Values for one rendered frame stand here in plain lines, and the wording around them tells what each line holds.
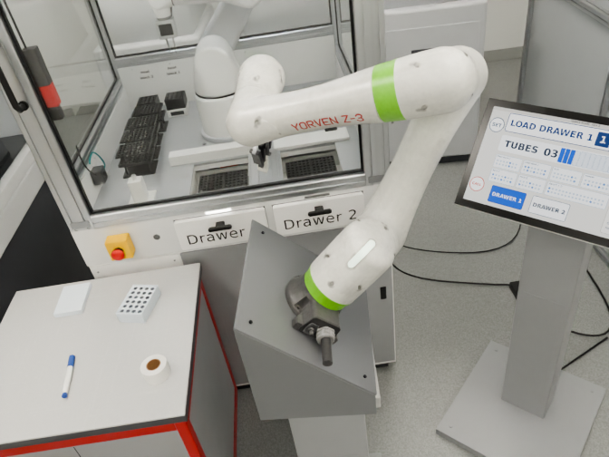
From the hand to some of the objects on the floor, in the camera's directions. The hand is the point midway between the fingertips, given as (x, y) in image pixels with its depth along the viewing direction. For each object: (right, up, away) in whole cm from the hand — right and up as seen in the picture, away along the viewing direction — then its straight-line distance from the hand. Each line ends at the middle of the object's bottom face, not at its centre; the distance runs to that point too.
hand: (263, 163), depth 156 cm
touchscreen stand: (+94, -89, +46) cm, 138 cm away
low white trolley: (-41, -112, +44) cm, 127 cm away
